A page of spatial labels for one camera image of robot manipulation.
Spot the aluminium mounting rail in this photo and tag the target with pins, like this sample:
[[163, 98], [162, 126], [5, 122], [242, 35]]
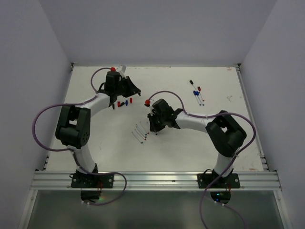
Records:
[[162, 181]]

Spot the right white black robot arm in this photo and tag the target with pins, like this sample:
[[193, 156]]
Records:
[[225, 133]]

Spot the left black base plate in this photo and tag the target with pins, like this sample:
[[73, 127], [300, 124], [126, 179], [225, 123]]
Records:
[[81, 180]]

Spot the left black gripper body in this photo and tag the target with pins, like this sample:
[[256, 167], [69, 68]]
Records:
[[123, 88]]

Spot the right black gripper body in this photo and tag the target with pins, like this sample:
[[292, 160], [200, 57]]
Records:
[[162, 117]]

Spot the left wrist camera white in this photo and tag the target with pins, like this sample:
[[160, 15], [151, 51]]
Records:
[[121, 69]]

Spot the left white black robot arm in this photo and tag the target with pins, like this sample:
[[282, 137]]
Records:
[[74, 123]]

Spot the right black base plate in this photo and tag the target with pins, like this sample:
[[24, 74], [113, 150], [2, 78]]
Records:
[[218, 181]]

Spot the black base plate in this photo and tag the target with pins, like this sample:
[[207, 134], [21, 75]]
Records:
[[218, 181], [81, 180]]

